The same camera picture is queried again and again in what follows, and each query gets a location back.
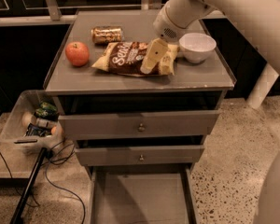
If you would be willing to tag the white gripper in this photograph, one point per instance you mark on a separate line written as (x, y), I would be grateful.
(163, 27)

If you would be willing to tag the brown chip bag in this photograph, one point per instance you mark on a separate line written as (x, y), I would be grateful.
(125, 58)

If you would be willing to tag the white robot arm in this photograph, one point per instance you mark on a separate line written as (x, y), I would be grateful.
(259, 22)

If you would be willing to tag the grey drawer cabinet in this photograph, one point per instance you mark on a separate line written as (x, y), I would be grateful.
(86, 90)

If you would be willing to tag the grey top drawer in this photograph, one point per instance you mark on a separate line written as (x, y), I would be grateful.
(138, 125)

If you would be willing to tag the grey drawer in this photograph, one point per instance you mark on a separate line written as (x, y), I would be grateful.
(108, 156)
(142, 194)
(138, 125)

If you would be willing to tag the grey middle drawer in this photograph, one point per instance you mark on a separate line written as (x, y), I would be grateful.
(108, 156)

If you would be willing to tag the green snack bag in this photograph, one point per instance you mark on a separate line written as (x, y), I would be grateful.
(46, 111)

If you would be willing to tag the grey bottom drawer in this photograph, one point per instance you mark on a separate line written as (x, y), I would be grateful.
(142, 194)

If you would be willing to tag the white bowl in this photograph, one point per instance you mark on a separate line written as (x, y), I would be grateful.
(196, 47)

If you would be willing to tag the gold soda can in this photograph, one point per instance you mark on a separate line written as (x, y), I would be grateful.
(102, 35)

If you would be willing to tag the red apple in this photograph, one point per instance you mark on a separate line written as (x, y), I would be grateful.
(77, 53)

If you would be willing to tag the clear plastic bin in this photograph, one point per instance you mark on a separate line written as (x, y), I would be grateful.
(21, 116)

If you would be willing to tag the blue snack packet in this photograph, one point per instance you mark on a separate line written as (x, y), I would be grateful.
(33, 130)

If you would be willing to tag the black pole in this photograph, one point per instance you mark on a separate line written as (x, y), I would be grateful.
(16, 219)

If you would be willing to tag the white diagonal post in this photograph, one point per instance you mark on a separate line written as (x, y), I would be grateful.
(262, 87)

